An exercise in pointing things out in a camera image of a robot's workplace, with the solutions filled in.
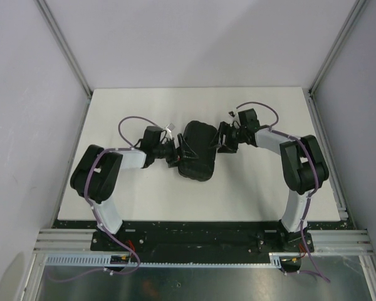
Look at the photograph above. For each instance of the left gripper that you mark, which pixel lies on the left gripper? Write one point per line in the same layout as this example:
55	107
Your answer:
185	152

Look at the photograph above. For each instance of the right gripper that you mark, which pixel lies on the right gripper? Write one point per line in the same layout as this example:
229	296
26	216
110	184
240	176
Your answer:
224	129

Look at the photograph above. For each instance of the black plastic tool case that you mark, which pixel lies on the black plastic tool case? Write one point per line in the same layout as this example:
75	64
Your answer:
199	136

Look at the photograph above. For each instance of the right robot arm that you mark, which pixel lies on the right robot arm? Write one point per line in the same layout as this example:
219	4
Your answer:
303	164

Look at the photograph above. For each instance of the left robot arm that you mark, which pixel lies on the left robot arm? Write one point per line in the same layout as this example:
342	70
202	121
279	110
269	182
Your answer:
96	175

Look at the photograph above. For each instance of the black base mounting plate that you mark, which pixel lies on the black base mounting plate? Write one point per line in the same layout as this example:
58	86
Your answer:
192	240

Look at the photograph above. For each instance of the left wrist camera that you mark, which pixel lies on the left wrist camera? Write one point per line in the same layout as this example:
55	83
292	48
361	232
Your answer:
170	127

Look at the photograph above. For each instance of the grey slotted cable duct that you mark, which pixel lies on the grey slotted cable duct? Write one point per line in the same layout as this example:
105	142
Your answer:
118	261

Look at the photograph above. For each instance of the left aluminium frame post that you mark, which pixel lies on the left aluminium frame post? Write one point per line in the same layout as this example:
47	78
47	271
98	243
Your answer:
63	45

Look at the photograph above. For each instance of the aluminium frame post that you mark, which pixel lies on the aluminium frame post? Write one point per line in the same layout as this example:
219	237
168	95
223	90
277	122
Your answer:
343	35
63	45

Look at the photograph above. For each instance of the right aluminium frame post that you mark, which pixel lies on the right aluminium frame post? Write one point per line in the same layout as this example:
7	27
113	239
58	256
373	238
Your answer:
343	35

